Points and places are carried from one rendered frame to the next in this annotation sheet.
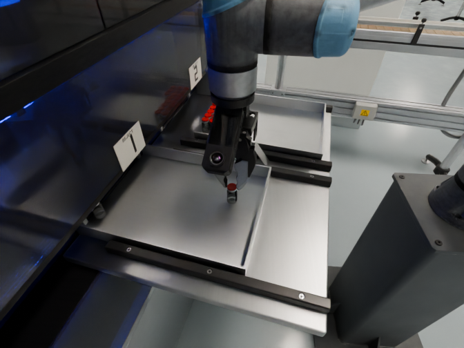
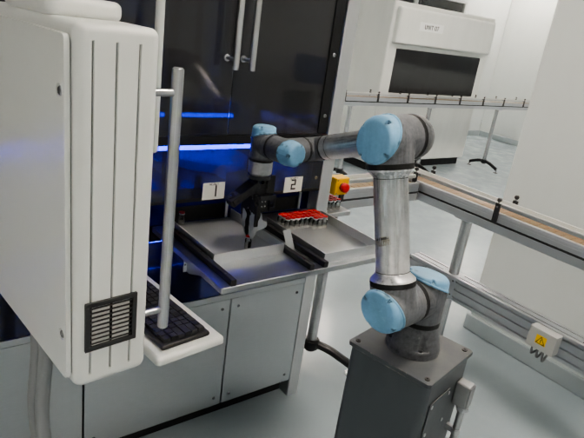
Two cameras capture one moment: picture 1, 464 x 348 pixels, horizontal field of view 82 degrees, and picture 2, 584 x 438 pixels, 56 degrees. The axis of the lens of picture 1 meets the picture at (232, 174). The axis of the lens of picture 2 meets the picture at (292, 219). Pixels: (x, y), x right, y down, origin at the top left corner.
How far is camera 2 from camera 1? 141 cm
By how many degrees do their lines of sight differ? 38
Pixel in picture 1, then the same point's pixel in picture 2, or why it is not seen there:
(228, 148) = (239, 194)
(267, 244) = (239, 264)
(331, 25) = (281, 150)
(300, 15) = (274, 144)
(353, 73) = not seen: outside the picture
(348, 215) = not seen: outside the picture
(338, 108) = (515, 325)
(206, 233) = (218, 248)
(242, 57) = (257, 155)
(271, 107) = (346, 235)
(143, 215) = (198, 232)
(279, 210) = (266, 262)
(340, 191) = not seen: outside the picture
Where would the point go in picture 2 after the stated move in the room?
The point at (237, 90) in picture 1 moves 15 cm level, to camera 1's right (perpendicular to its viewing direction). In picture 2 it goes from (254, 170) to (292, 183)
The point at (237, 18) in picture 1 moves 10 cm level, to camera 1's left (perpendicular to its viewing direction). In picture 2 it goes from (256, 140) to (233, 133)
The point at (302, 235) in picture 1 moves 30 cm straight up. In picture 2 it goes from (262, 271) to (274, 175)
